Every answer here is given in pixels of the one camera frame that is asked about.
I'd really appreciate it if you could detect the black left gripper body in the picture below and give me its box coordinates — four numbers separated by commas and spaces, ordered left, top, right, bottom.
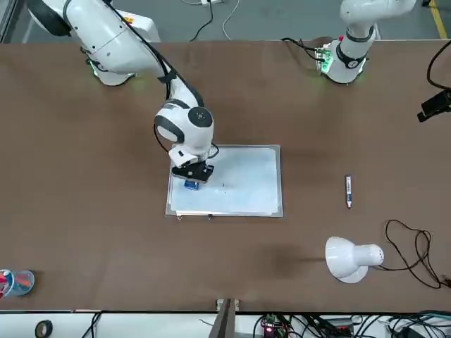
417, 90, 451, 123

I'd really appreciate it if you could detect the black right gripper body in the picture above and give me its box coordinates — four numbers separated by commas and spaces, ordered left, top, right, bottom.
171, 161, 215, 184

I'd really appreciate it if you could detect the blue white whiteboard marker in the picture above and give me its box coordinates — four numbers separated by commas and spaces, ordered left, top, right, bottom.
344, 174, 354, 208

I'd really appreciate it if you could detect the silver framed whiteboard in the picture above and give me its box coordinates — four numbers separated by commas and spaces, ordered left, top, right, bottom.
164, 143, 284, 221

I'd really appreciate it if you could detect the small circuit board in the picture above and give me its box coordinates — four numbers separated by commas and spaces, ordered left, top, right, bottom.
259, 312, 287, 335

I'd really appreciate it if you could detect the white desk lamp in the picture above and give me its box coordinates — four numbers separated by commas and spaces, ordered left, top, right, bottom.
324, 236, 385, 284

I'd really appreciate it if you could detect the clear plastic pen cup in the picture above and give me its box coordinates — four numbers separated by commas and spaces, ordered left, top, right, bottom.
0, 269, 35, 299

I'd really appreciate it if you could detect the black tape roll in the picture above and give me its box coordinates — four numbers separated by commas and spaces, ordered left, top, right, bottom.
34, 320, 54, 337

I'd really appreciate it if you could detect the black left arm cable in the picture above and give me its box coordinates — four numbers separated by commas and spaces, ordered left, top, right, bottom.
427, 41, 451, 89

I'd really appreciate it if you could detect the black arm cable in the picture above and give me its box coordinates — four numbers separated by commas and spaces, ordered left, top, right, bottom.
427, 41, 451, 89
104, 0, 179, 154

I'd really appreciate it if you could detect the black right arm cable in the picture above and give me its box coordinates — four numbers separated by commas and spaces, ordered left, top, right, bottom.
104, 0, 179, 154

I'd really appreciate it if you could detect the aluminium frame post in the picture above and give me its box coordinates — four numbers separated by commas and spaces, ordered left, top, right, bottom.
214, 298, 243, 338

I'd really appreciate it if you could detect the black left base cable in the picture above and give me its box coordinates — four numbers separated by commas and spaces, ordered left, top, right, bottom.
280, 37, 325, 57

